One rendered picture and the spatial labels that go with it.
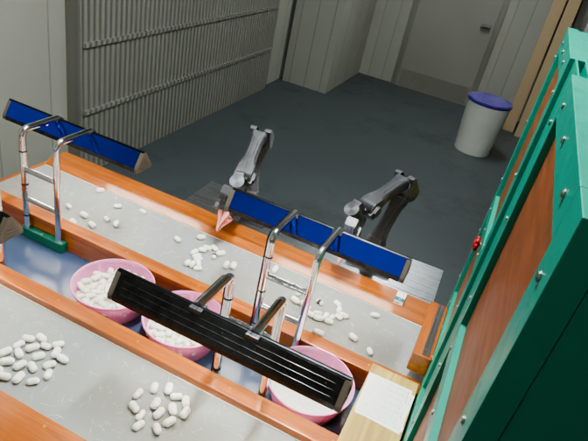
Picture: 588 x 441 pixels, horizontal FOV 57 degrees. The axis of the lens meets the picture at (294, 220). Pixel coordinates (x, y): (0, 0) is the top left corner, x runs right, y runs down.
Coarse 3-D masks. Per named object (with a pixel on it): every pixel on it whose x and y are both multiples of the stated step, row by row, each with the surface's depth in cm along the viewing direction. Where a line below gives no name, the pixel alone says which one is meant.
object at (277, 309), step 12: (228, 276) 136; (216, 288) 131; (228, 288) 141; (204, 300) 127; (228, 300) 142; (276, 300) 132; (228, 312) 145; (276, 312) 130; (264, 324) 124; (276, 324) 139; (252, 336) 121; (276, 336) 141; (216, 360) 154; (216, 372) 156; (264, 384) 150; (264, 396) 153
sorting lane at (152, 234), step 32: (32, 192) 220; (64, 192) 225; (96, 192) 230; (96, 224) 210; (128, 224) 214; (160, 224) 219; (160, 256) 201; (224, 256) 208; (256, 256) 212; (256, 288) 196; (320, 288) 203; (352, 320) 190; (384, 320) 194; (384, 352) 180
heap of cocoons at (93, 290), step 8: (96, 272) 186; (104, 272) 189; (112, 272) 188; (80, 280) 181; (88, 280) 182; (96, 280) 184; (104, 280) 183; (80, 288) 178; (88, 288) 181; (96, 288) 180; (104, 288) 181; (80, 296) 175; (88, 296) 175; (96, 296) 178; (104, 296) 177; (96, 304) 175; (104, 304) 173; (112, 304) 174; (120, 304) 175
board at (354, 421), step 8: (376, 368) 167; (384, 368) 168; (384, 376) 165; (392, 376) 166; (400, 376) 166; (400, 384) 164; (408, 384) 164; (416, 384) 165; (360, 392) 158; (352, 408) 152; (352, 416) 150; (360, 416) 150; (352, 424) 147; (360, 424) 148; (368, 424) 149; (376, 424) 149; (344, 432) 145; (352, 432) 145; (360, 432) 146; (368, 432) 146; (376, 432) 147; (384, 432) 147; (392, 432) 148; (400, 432) 148; (344, 440) 143; (352, 440) 143; (360, 440) 144; (368, 440) 144; (376, 440) 145; (384, 440) 145; (392, 440) 146
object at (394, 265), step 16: (240, 192) 177; (224, 208) 179; (240, 208) 176; (256, 208) 175; (272, 208) 174; (272, 224) 173; (304, 224) 171; (320, 224) 169; (304, 240) 170; (320, 240) 169; (336, 240) 168; (352, 240) 166; (352, 256) 166; (368, 256) 165; (384, 256) 163; (400, 256) 162; (384, 272) 163; (400, 272) 162
